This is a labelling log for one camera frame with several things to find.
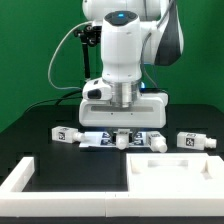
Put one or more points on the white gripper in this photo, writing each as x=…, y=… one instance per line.
x=122, y=105

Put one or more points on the white square table top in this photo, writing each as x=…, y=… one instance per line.
x=175, y=175

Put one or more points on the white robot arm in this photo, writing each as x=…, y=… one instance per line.
x=133, y=33

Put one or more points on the tag marker sheet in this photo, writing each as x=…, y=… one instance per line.
x=102, y=139

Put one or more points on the white U-shaped fence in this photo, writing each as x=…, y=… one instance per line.
x=16, y=202

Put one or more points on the black camera stand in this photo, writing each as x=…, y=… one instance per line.
x=90, y=36

